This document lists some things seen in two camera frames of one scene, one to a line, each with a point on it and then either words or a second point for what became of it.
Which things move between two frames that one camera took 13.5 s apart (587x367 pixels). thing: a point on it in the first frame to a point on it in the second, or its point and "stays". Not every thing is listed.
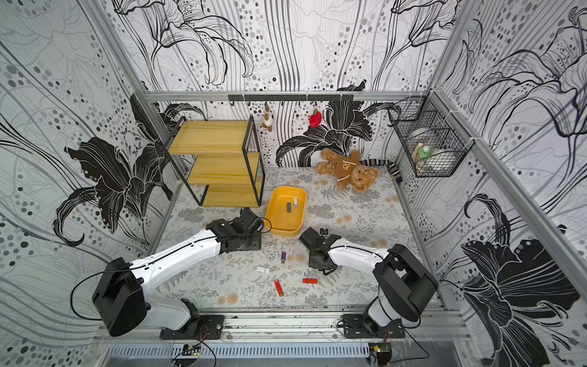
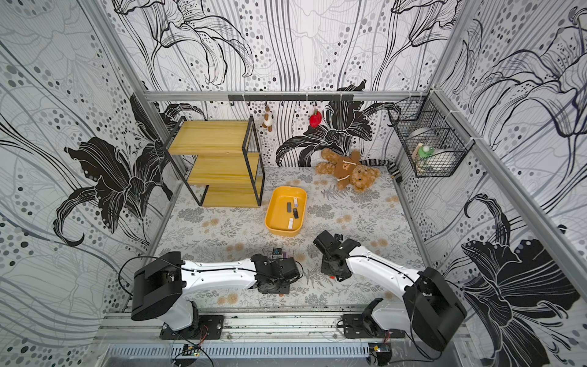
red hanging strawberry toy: (315, 119) stays
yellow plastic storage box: (286, 211) stays
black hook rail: (290, 98) stays
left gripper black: (257, 242) to (285, 289)
